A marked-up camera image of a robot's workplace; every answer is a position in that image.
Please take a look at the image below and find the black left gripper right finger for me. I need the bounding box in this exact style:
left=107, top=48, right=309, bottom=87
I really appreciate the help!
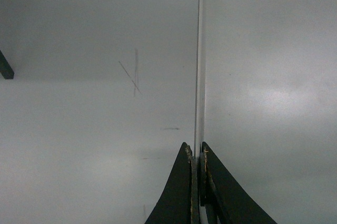
left=200, top=142, right=275, bottom=223

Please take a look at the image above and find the black table leg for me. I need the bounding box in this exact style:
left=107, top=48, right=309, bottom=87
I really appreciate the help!
left=0, top=51, right=15, bottom=80

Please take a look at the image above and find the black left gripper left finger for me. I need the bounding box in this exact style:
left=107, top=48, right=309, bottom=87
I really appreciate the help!
left=146, top=142, right=199, bottom=224

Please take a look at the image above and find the grey rectangular serving tray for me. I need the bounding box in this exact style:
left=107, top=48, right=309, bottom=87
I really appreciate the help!
left=201, top=0, right=336, bottom=223

